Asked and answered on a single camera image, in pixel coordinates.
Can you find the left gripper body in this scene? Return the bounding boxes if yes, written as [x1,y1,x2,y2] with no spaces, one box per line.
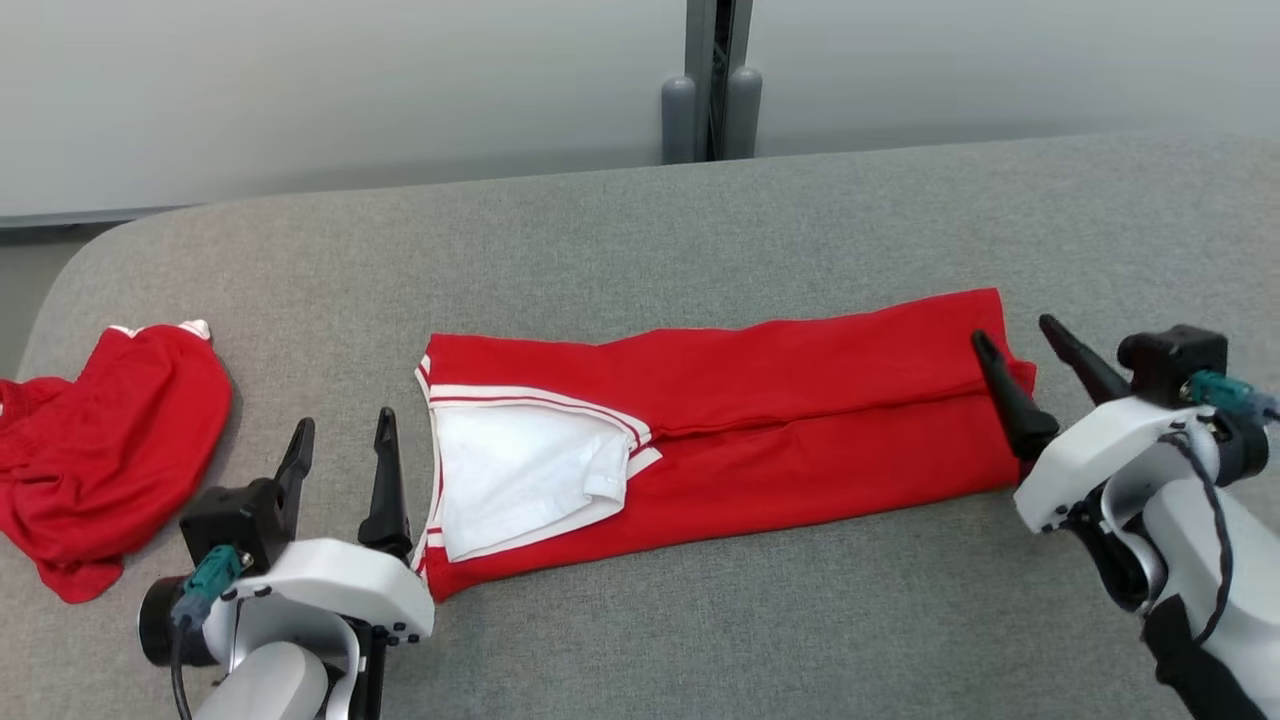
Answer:
[228,538,437,647]

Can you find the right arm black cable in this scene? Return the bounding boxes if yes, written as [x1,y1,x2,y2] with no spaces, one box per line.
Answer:
[1160,428,1234,647]

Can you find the red jersey white trim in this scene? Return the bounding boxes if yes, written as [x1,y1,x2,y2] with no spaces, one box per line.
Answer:
[413,287,1038,603]

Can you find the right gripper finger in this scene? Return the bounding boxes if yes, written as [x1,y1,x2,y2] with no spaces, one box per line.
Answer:
[1038,314,1133,407]
[972,332,1062,462]

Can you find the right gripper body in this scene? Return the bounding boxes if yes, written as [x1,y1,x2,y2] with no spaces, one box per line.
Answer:
[1013,395,1213,536]

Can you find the grey cylindrical post foot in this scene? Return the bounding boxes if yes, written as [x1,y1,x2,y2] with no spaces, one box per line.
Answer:
[724,66,764,160]
[661,77,699,167]

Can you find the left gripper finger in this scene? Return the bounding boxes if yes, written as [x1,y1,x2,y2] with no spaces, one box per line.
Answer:
[272,417,317,533]
[357,407,414,561]

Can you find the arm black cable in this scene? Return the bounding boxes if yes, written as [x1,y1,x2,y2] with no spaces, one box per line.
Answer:
[1160,428,1234,647]
[167,615,197,720]

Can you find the grey partition base rail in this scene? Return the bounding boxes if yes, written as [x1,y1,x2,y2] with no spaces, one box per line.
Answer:
[0,205,196,232]

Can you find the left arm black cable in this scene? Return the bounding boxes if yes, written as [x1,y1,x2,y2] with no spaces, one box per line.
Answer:
[167,615,197,720]

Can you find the red mesh shorts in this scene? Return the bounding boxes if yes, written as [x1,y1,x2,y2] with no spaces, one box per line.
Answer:
[0,319,234,605]

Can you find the grey partition post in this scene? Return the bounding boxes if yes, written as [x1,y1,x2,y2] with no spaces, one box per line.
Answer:
[685,0,754,162]

